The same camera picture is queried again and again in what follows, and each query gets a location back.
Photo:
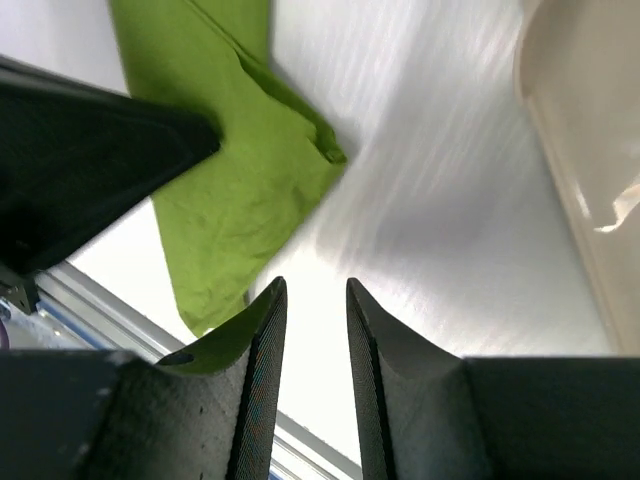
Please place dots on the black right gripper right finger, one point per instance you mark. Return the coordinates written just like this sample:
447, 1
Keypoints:
424, 413

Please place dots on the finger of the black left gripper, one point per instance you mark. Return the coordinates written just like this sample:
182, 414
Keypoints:
73, 162

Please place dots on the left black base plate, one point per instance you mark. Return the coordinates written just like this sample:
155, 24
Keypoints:
21, 292

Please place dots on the aluminium front rail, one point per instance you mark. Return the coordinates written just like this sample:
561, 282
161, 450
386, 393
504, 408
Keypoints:
89, 316

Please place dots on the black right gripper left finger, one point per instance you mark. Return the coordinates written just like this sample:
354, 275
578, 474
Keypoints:
206, 411

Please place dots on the green paper napkin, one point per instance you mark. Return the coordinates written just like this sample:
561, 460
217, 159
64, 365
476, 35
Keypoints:
222, 221

